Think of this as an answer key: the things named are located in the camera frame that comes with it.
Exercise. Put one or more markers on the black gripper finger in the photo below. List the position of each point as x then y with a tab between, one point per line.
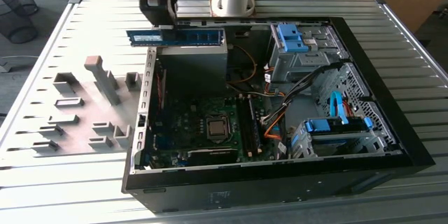
168	35

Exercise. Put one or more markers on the blue RAM stick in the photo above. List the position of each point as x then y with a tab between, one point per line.
199	37

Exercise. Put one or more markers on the grey power supply unit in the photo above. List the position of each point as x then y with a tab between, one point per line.
196	56

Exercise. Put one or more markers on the grey parts rack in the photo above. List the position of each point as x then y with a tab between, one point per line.
87	103

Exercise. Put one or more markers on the blue empty disk carrier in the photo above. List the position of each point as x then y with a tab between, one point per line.
292	37

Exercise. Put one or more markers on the green motherboard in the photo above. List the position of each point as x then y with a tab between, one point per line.
182	129

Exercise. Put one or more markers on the CPU socket with silver CPU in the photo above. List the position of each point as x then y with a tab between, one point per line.
218	128

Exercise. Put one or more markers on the grey metal drive cage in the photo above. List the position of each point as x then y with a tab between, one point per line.
304	61

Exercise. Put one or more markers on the black graphics card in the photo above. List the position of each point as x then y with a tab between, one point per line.
210	156

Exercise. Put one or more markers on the grey metal stand foot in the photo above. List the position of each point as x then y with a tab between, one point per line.
4	67

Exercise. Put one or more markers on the hard disk in blue carrier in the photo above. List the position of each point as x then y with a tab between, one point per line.
319	125

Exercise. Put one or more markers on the black PC case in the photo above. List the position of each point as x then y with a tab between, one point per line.
244	190

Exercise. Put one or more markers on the grey metal disk bay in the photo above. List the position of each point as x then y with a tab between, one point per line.
350	137

